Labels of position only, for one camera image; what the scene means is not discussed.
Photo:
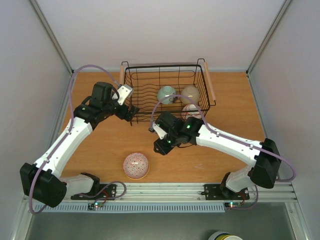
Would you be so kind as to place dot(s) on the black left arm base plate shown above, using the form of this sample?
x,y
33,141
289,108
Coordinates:
x,y
103,191

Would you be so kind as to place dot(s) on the white bowl orange pattern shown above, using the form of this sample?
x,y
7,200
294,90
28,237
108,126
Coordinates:
x,y
190,110

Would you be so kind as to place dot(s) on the grey slotted cable duct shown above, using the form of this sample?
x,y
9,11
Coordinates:
x,y
135,207

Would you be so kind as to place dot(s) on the cream white bowl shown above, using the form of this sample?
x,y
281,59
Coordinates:
x,y
192,92

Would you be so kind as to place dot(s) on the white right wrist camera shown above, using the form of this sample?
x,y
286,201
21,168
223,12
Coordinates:
x,y
160,132

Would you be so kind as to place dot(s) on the white yellow container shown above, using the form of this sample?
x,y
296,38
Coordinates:
x,y
222,235

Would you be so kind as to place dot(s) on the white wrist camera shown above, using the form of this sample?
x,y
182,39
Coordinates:
x,y
160,132
125,91

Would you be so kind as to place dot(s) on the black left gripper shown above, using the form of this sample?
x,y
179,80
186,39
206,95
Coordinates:
x,y
123,116

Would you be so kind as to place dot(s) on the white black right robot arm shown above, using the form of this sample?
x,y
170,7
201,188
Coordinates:
x,y
262,159

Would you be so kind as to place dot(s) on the white bowl dark diamond pattern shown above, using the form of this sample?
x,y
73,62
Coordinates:
x,y
136,166

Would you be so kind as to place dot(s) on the black wire dish rack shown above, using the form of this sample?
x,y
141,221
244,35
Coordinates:
x,y
146,81

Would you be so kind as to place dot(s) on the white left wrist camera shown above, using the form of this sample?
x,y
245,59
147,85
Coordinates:
x,y
125,91

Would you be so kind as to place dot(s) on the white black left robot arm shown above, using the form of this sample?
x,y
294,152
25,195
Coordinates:
x,y
42,180

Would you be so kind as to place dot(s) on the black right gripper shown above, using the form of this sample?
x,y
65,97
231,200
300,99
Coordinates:
x,y
162,146

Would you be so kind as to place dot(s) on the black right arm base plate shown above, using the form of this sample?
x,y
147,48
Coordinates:
x,y
213,192

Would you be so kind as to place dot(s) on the mint green bowl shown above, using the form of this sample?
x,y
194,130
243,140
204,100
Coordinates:
x,y
165,93

